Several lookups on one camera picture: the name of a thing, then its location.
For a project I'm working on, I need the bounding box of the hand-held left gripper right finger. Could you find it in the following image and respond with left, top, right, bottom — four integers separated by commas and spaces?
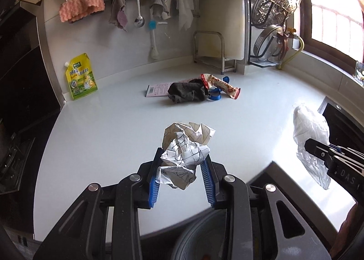
200, 153, 332, 260

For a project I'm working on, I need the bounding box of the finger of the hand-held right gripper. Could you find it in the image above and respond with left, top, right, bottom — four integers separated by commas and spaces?
304, 138, 364, 164
326, 155, 364, 193

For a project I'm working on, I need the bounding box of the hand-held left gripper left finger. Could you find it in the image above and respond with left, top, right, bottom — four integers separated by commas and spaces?
33, 148, 163, 260

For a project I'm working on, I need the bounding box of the white plastic bag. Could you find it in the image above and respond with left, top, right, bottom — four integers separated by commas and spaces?
293, 104, 332, 190

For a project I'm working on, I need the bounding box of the lined paper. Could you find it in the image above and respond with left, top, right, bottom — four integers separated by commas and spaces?
156, 121, 216, 190

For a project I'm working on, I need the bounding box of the blue-grey perforated waste basket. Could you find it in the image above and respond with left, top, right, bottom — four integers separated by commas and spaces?
171, 209, 282, 260

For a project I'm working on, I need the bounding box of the dark grey cloth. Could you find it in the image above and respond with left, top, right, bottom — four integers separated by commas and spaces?
167, 79, 210, 104

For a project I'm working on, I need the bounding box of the pink paper card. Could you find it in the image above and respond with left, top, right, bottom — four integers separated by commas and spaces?
146, 80, 194, 98

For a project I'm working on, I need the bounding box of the person's right forearm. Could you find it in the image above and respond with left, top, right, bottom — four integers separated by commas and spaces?
331, 203, 364, 260

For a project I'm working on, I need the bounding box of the steel kitchen sink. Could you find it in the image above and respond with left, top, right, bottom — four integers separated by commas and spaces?
317, 97, 364, 158

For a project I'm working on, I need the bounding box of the small clear acrylic stand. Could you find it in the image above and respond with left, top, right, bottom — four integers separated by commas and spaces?
354, 61, 364, 87

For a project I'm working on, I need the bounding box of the blue ribbon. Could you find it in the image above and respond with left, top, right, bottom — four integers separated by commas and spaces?
207, 76, 231, 102

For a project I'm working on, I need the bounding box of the red white snack wrapper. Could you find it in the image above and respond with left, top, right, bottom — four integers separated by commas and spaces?
200, 74, 242, 100

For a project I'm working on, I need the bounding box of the brass gas valve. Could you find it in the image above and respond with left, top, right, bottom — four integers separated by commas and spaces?
277, 28, 297, 60

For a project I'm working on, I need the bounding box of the steel pot lid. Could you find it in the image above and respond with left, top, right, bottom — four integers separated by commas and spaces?
251, 24, 285, 61

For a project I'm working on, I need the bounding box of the yellow detergent pouch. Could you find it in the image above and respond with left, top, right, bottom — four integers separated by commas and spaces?
64, 53, 99, 101

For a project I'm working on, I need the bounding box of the steel board stand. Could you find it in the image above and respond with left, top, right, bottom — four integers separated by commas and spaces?
193, 30, 237, 75

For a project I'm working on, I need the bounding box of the black gas stove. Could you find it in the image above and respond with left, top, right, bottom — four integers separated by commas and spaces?
0, 118, 35, 196

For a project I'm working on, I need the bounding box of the blue white bottle brush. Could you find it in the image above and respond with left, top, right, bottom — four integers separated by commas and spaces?
147, 20, 167, 60

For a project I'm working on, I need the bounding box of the steel steamer plate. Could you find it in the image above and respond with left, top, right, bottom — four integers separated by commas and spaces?
251, 0, 303, 28

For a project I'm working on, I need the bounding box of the white cutting board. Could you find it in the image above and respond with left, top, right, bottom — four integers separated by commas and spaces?
198, 0, 247, 61

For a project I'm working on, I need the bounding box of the hanging metal spoon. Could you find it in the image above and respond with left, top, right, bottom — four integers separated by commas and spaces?
133, 0, 146, 28

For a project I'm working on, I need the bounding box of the white hanging cloth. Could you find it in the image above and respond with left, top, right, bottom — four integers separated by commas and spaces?
176, 0, 195, 32

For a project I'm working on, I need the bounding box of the black range hood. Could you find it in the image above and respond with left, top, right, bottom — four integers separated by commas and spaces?
0, 0, 62, 125

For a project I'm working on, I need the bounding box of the grey purple rag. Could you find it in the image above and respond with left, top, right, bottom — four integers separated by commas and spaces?
108, 0, 129, 32

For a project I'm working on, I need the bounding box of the grey hanging cloth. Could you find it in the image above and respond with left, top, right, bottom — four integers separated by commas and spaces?
149, 0, 171, 21

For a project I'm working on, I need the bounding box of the pink sponge cloth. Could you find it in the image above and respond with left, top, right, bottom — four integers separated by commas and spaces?
59, 0, 105, 23

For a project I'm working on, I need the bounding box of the yellow gas hose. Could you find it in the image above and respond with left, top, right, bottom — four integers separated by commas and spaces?
277, 34, 305, 70

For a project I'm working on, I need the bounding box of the black wire rack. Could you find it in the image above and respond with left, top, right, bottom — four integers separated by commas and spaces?
246, 0, 288, 69

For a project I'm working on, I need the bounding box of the brown window frame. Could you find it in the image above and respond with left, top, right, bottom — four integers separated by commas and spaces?
293, 0, 364, 71

